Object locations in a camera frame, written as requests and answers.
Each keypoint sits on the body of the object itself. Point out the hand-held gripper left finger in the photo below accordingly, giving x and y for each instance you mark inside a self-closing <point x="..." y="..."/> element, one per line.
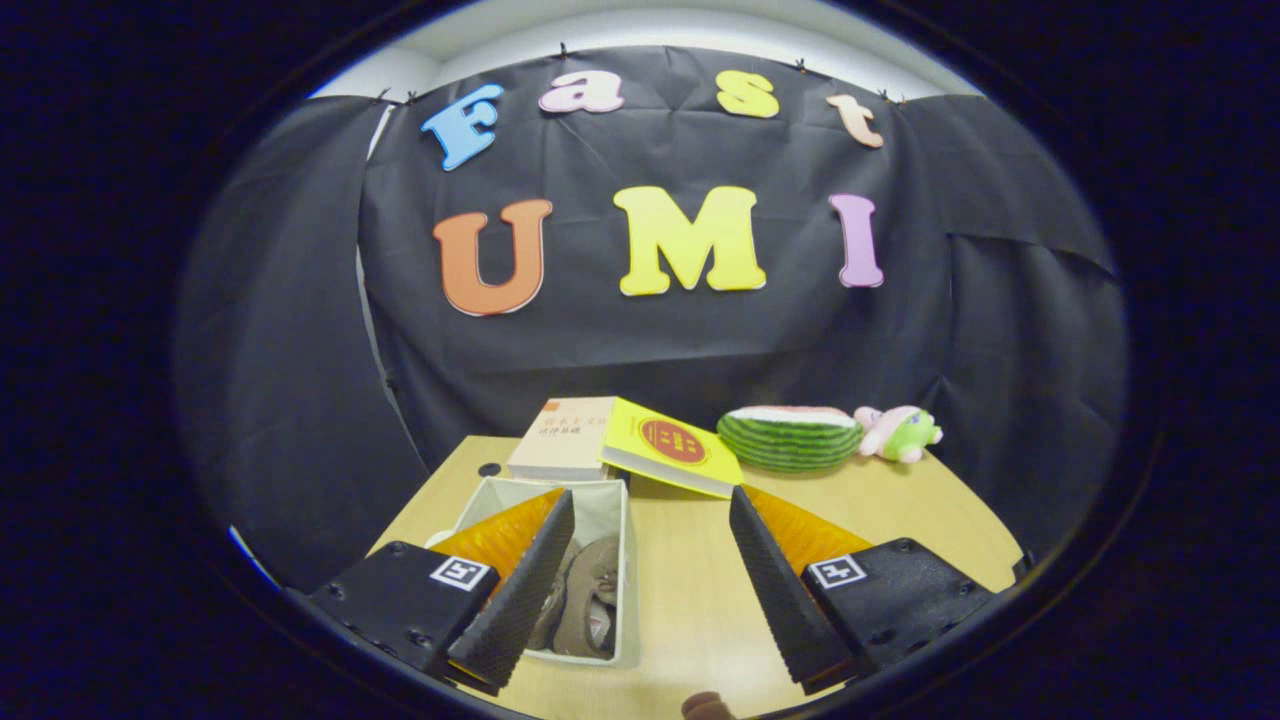
<point x="520" y="605"/>

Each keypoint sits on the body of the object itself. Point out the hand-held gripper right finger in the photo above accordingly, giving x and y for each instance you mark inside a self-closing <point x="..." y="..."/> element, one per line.
<point x="775" y="600"/>

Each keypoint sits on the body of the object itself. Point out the brown fuzzy shoe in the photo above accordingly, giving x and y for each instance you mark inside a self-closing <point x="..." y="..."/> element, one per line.
<point x="595" y="600"/>
<point x="550" y="615"/>

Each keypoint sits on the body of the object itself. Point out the light green fabric storage box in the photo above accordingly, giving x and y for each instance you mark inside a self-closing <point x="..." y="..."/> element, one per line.
<point x="610" y="520"/>

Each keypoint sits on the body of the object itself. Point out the watermelon slice plush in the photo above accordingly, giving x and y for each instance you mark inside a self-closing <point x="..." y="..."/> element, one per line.
<point x="790" y="445"/>

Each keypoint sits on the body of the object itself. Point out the beige book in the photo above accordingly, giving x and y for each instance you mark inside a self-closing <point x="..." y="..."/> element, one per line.
<point x="560" y="440"/>

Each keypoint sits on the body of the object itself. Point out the yellow book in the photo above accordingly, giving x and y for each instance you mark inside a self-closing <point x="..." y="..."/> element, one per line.
<point x="670" y="445"/>

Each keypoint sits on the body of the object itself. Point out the pink and green plush toy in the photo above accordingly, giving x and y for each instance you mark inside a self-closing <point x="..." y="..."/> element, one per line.
<point x="905" y="435"/>

